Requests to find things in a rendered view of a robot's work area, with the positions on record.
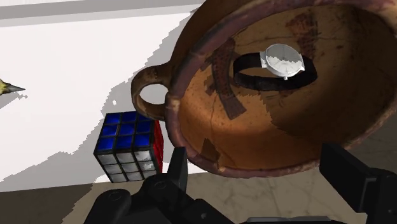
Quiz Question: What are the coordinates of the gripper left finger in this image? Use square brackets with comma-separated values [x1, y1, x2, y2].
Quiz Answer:
[83, 146, 233, 224]

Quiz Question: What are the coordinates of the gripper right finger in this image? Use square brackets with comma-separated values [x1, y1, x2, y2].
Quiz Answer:
[319, 143, 397, 224]

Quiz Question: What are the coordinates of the colourful puzzle cube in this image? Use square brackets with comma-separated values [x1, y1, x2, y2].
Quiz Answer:
[94, 111, 165, 183]

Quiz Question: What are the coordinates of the yellow grey pointed object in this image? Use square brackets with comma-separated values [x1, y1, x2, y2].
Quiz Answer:
[0, 79, 26, 96]

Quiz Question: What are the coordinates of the brown clay bowl with handle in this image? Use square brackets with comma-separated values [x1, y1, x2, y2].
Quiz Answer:
[130, 0, 397, 179]

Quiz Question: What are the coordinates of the white wristwatch with black strap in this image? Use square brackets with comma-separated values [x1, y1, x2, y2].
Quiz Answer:
[232, 43, 318, 92]

